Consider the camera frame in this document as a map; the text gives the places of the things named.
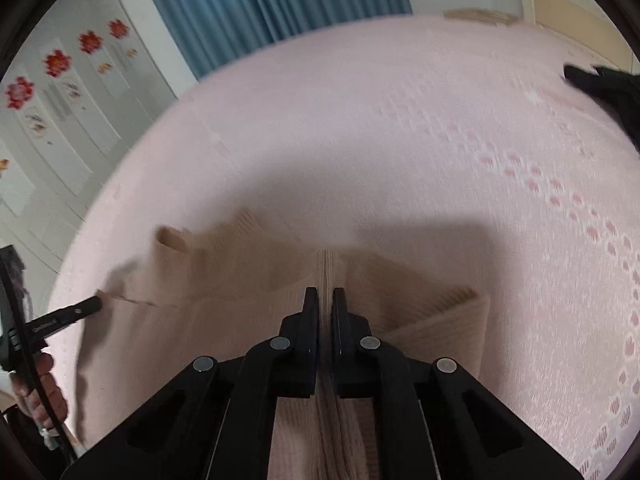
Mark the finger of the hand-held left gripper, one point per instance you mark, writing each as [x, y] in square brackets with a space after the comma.
[65, 319]

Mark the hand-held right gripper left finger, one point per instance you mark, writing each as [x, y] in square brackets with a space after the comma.
[311, 312]

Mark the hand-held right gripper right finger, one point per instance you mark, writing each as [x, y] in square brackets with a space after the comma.
[340, 312]

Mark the beige knit sweater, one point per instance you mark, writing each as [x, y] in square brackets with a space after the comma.
[200, 280]

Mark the person's left hand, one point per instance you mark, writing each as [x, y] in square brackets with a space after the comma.
[50, 390]

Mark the white wardrobe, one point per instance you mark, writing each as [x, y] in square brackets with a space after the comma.
[75, 150]

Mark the pink bed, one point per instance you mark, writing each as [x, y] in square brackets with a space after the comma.
[400, 135]

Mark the red paper-cut decoration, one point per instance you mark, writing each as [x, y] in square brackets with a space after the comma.
[19, 92]
[56, 63]
[90, 42]
[118, 28]

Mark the blue curtain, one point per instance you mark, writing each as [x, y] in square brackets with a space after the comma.
[260, 5]

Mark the black padded jacket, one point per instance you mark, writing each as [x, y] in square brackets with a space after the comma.
[615, 90]

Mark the cream wooden headboard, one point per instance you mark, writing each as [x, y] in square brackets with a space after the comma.
[565, 5]

